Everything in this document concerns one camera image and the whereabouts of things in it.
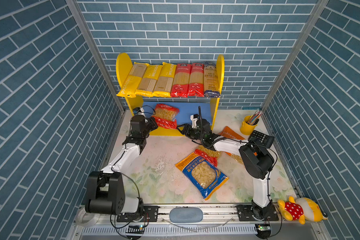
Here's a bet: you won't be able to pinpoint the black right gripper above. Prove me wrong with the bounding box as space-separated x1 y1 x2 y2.
176 123 205 143

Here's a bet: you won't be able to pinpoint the coloured pens in cup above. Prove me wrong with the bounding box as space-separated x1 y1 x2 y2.
247 110 263 125

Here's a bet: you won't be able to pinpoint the red fusilli bag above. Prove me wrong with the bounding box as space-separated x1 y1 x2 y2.
194 145 221 167
153 104 180 129

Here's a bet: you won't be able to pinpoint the yellow shelf pink blue boards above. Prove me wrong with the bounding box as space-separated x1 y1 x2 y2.
116 53 225 136

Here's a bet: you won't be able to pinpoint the grey oval pad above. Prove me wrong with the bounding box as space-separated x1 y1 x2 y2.
170 207 204 224

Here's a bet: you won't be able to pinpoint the clear tape roll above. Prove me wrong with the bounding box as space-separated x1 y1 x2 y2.
75 208 101 228

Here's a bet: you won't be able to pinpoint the blue macaroni bag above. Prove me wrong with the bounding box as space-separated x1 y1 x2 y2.
175 153 229 200

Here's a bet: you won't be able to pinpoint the yellow pen cup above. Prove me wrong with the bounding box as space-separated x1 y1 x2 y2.
240 116 257 136

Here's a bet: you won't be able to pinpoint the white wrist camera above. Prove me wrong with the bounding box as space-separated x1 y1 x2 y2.
133 107 146 117
190 114 199 129

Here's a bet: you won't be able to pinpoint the red spaghetti bag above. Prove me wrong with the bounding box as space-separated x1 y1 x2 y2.
188 63 204 97
171 64 192 98

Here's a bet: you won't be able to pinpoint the yellow spaghetti bag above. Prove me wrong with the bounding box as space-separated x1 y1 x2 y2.
135 65 163 97
153 63 177 98
117 63 149 98

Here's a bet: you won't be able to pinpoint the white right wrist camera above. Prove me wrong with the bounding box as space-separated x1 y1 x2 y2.
190 114 199 129

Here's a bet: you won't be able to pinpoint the black calculator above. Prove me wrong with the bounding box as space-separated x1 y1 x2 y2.
250 130 275 148

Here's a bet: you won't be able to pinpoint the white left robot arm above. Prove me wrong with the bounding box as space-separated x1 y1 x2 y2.
85 115 158 222

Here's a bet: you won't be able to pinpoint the orange pasta bag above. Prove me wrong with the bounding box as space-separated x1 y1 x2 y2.
219 126 245 165

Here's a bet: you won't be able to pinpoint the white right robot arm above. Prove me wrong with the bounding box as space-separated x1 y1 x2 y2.
177 109 276 221

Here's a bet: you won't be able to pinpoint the yellow plush toy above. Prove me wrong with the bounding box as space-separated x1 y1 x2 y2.
278 196 328 225

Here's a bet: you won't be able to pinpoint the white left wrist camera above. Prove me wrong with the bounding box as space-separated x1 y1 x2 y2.
133 107 146 117

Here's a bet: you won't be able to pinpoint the blue Moli spaghetti bag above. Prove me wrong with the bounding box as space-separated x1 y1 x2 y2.
204 62 220 98

